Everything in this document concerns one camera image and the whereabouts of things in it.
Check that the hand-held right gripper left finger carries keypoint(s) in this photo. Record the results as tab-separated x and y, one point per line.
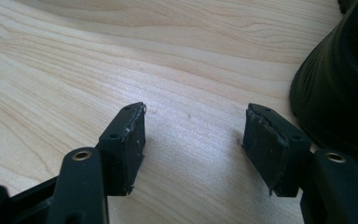
122	155

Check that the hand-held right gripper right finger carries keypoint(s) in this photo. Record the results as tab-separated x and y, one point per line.
270	149

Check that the black shoe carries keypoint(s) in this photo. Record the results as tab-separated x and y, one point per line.
338	93

